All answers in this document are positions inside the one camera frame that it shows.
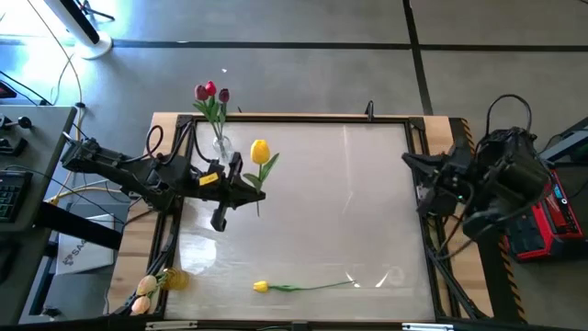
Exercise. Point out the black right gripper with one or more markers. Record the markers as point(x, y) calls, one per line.
point(461, 170)

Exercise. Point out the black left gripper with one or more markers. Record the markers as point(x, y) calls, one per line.
point(197, 188)

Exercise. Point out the yellow artificial tulip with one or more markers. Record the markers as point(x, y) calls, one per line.
point(260, 287)
point(260, 151)

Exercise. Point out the amber glass vase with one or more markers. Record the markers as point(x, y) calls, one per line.
point(177, 279)

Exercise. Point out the dull red artificial tulip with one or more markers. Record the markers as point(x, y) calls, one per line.
point(200, 93)

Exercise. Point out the bright red artificial tulip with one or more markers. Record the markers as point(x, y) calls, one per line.
point(211, 87)

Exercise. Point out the pale peach artificial tulip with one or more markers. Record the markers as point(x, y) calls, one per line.
point(141, 304)
point(147, 285)

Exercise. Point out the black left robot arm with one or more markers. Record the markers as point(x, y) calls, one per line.
point(115, 167)

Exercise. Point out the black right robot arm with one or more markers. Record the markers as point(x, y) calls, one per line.
point(514, 174)

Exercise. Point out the clear glass vase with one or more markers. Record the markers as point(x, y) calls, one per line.
point(222, 146)

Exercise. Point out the black yellow hazard tape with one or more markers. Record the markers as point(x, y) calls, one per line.
point(509, 276)

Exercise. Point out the red and black power unit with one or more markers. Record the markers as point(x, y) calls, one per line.
point(551, 230)

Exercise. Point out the dark grey case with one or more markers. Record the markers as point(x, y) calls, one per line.
point(569, 138)

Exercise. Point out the white printed box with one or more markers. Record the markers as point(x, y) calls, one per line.
point(87, 257)

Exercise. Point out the black diagonal beam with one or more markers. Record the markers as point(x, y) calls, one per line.
point(78, 225)

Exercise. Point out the grey side desk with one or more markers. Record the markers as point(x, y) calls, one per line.
point(46, 138)

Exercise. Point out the white black tower fan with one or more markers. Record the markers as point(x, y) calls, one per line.
point(94, 46)

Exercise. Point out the black desk knob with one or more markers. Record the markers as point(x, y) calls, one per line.
point(24, 122)

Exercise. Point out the black backlit keyboard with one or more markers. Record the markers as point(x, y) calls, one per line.
point(11, 197)

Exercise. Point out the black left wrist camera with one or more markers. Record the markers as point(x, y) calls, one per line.
point(209, 178)

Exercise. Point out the black aluminium table frame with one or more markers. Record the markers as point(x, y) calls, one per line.
point(298, 118)

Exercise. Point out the silver metal bracket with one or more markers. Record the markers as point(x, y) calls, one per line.
point(172, 325)
point(427, 327)

